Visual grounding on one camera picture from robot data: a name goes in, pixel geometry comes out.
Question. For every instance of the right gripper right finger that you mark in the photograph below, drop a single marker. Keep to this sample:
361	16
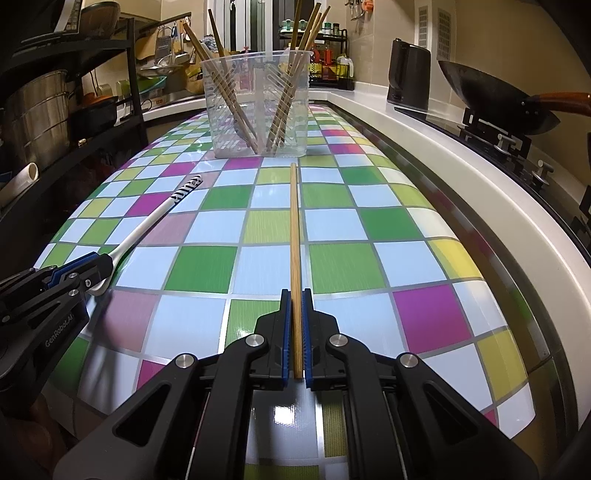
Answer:
403	420

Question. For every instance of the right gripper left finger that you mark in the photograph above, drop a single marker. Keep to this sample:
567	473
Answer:
190	420

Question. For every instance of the wooden chopstick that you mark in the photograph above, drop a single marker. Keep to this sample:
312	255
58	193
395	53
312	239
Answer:
223	87
295	276
300	50
226	69

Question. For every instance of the black metal shelf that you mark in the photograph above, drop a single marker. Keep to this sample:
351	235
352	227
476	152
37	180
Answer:
30	221

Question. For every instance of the white paper roll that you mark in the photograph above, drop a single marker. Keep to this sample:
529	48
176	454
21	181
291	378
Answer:
20	183

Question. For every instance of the checkered colourful table mat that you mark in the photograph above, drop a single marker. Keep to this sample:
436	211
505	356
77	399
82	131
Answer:
375	253

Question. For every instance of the stainless steel stock pot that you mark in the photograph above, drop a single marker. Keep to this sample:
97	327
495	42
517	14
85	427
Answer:
36	120

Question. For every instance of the orange lidded pot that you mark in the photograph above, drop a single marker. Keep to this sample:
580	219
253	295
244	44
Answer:
94	117

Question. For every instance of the black gas stove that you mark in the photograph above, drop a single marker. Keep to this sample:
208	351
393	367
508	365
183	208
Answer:
563	198

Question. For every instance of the brown bowl on shelf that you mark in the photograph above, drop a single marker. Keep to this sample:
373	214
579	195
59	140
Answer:
98	21

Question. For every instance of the clear plastic measuring cup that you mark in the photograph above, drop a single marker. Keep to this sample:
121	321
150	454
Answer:
258	81

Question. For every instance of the black electric kettle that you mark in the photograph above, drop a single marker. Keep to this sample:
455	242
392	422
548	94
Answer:
409	75

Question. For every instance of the black spice rack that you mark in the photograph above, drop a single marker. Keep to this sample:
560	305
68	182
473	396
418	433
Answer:
330	65

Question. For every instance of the black wok orange handle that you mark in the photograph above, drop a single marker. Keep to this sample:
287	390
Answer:
508	107

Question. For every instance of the hanging utensils on wall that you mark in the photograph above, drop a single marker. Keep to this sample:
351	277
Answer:
359	9

